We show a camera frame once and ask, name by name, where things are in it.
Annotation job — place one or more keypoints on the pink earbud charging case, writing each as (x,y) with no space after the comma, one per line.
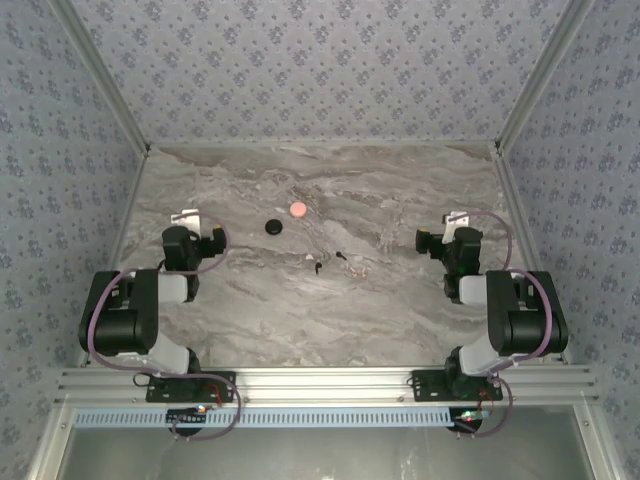
(298,209)

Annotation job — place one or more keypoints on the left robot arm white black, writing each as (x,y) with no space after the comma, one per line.
(125,320)

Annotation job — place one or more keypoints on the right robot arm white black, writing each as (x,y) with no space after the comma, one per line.
(520,320)

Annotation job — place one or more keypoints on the small black controller board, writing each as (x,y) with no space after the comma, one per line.
(467,419)
(185,416)

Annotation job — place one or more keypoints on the grey metal panel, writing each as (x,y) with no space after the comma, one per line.
(325,455)

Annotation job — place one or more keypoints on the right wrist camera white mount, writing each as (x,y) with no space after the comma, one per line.
(452,222)

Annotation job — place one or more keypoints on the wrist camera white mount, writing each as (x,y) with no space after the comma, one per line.
(185,217)
(452,222)

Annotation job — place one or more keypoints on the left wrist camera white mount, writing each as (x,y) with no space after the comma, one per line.
(185,217)

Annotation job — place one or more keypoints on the aluminium table side rail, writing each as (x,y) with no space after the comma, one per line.
(515,200)
(129,200)

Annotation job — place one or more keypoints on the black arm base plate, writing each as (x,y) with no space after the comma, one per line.
(220,382)
(425,387)

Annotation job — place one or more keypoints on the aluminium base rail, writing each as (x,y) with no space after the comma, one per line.
(325,385)

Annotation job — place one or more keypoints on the aluminium frame post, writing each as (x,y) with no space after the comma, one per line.
(544,75)
(102,75)

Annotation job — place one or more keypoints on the aluminium lower frame leg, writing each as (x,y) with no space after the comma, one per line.
(50,445)
(597,445)

